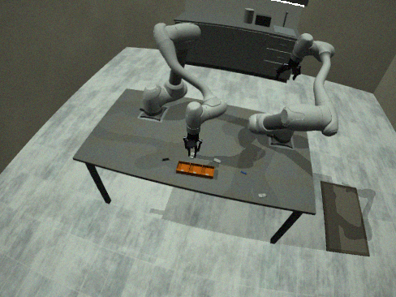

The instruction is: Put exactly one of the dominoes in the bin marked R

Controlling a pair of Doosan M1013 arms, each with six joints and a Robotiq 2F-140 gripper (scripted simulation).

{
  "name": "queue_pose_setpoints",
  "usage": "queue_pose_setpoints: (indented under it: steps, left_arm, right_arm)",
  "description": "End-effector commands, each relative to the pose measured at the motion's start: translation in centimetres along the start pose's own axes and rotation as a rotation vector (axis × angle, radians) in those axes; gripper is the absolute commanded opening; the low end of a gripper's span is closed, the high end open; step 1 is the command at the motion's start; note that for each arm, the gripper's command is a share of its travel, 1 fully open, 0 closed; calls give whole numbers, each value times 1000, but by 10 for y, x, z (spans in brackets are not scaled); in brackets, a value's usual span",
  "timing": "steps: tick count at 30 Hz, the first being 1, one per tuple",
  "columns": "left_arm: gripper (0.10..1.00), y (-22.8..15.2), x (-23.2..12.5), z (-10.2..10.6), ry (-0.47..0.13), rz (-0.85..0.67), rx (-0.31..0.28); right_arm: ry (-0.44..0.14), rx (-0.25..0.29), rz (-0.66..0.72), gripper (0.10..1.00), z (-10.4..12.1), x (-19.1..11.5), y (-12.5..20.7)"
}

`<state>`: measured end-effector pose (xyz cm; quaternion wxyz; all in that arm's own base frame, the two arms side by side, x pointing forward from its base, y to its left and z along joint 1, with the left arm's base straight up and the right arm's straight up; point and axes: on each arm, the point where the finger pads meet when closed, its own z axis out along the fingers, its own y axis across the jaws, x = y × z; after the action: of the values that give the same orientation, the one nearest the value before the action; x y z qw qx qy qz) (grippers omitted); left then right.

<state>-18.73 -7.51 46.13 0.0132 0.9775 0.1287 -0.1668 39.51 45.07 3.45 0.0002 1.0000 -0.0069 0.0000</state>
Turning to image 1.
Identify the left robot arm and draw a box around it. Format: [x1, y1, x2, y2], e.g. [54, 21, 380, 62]
[247, 33, 338, 148]

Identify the orange bin rack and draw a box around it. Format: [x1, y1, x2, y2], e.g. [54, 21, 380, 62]
[176, 161, 215, 179]

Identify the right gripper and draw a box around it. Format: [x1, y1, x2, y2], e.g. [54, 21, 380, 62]
[183, 133, 203, 158]

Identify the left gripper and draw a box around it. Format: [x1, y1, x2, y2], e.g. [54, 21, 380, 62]
[276, 58, 301, 80]

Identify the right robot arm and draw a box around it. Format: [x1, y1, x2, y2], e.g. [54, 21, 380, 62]
[140, 23, 227, 135]

